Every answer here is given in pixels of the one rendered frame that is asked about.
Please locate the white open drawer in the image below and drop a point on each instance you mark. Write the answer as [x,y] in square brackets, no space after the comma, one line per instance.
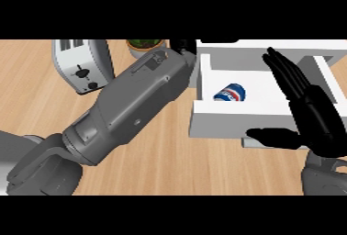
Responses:
[252,101]

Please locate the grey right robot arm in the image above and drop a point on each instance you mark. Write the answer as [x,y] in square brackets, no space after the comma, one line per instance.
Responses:
[322,179]

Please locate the silver toaster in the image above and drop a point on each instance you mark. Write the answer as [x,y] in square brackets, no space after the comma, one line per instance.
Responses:
[83,65]

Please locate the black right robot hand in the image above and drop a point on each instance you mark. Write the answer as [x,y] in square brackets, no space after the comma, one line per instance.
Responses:
[311,116]

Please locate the white cabinet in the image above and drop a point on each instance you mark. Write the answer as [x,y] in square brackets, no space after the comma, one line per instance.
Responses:
[270,50]

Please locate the green potted plant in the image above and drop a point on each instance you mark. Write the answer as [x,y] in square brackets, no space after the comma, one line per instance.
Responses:
[143,46]

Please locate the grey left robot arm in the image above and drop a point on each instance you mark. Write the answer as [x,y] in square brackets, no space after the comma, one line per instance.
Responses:
[130,101]

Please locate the blue soda can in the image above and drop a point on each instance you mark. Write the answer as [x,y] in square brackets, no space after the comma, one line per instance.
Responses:
[230,93]

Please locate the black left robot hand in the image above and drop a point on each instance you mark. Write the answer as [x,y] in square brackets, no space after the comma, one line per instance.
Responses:
[184,46]

